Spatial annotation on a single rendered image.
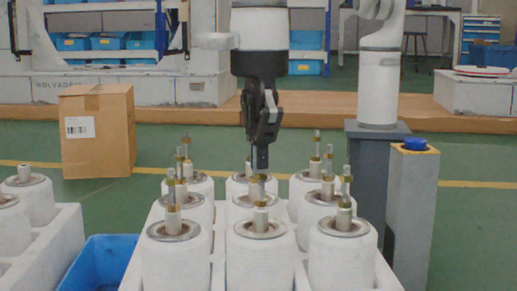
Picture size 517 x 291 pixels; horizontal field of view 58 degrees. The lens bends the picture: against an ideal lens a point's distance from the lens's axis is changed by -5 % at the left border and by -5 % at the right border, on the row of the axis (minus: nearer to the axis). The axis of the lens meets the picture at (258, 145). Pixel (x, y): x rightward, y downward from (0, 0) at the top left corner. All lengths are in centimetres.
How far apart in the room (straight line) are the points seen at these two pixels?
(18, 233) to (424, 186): 69
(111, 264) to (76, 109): 84
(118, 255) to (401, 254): 55
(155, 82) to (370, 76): 183
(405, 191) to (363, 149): 24
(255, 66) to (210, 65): 215
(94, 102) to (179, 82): 104
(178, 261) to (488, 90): 226
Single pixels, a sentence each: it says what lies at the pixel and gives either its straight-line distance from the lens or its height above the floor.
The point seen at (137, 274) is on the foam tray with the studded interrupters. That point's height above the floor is 18.
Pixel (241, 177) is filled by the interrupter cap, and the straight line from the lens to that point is 90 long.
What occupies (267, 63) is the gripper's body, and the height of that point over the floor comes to 48.
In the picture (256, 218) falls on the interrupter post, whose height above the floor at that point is 27.
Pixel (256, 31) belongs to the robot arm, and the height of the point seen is 52.
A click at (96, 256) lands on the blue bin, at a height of 8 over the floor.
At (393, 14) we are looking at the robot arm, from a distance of 111.
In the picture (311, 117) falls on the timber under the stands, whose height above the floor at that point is 6.
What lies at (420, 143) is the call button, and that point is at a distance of 89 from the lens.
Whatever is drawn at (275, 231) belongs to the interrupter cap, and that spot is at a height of 25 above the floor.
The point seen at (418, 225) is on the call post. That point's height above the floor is 18.
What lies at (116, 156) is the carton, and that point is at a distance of 178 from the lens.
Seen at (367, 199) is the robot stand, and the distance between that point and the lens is 114.
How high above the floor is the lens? 53
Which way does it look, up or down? 14 degrees down
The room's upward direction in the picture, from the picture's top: straight up
